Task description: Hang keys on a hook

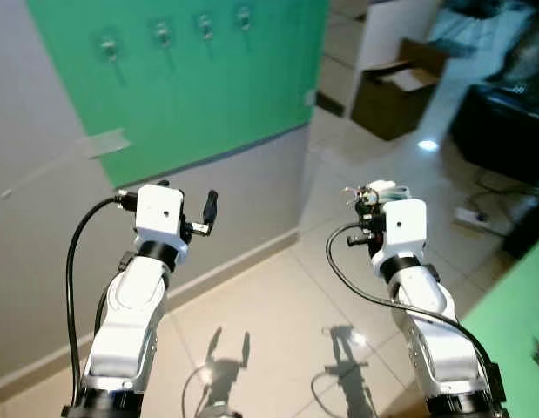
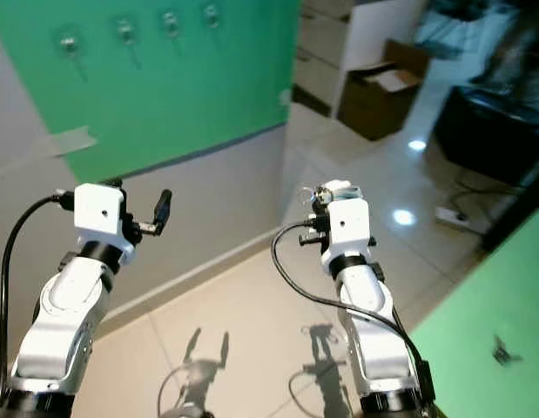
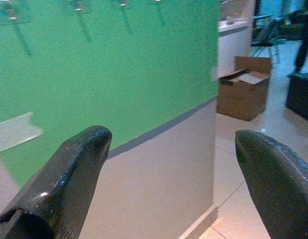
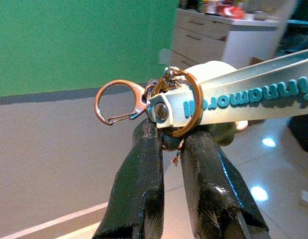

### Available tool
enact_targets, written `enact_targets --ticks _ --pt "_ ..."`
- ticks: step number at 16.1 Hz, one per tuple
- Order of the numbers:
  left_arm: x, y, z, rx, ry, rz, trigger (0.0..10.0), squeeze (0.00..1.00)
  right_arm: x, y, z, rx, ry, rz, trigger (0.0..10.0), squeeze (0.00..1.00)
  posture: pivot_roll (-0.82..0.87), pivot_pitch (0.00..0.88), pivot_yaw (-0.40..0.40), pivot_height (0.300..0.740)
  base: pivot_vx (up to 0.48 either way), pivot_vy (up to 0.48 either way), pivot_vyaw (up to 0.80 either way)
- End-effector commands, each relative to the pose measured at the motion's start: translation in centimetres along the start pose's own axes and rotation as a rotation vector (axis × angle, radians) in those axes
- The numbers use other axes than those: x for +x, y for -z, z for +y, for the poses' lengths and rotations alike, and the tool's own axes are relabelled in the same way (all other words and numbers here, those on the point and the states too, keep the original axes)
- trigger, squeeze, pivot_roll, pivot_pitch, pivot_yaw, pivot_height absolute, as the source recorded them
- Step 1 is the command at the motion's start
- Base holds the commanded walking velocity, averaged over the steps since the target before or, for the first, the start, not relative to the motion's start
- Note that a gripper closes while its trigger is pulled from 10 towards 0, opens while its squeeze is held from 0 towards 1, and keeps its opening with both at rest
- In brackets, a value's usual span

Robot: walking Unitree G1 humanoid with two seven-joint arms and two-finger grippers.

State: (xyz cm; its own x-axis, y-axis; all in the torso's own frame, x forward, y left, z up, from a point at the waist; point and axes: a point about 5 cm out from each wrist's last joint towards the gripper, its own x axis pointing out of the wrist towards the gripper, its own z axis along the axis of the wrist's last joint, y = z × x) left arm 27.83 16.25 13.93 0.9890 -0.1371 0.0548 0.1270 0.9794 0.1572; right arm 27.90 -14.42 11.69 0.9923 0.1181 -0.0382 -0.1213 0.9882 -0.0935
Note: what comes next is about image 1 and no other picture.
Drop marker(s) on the green table cover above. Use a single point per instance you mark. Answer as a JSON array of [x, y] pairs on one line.
[[513, 340]]

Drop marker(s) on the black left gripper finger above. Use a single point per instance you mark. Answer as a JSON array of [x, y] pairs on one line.
[[211, 205], [162, 184]]

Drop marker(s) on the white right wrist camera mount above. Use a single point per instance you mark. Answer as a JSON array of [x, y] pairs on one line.
[[404, 228]]

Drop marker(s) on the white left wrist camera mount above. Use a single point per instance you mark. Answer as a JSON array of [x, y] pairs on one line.
[[160, 218]]

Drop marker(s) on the green wall board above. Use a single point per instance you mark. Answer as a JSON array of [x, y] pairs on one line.
[[199, 96]]

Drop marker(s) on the clear tape strip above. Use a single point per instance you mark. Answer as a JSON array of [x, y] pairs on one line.
[[104, 143]]

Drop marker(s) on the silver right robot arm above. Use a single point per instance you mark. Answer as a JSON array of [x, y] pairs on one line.
[[439, 340]]

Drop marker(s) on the white shelf unit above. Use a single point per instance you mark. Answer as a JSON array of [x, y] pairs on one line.
[[387, 26]]

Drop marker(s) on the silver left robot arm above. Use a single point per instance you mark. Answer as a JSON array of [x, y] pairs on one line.
[[130, 322]]

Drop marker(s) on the white power strip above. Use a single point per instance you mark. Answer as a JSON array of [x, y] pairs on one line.
[[472, 219]]

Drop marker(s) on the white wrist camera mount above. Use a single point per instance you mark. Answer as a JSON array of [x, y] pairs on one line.
[[160, 218], [404, 228]]

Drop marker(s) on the open brown cardboard box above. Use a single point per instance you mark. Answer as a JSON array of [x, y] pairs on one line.
[[387, 109]]

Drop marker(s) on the light blue plastic bag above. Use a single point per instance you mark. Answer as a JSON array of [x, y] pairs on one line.
[[465, 30]]

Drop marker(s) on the clear adhesive wall hook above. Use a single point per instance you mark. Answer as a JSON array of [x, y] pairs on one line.
[[244, 16], [109, 48], [204, 25], [162, 35]]

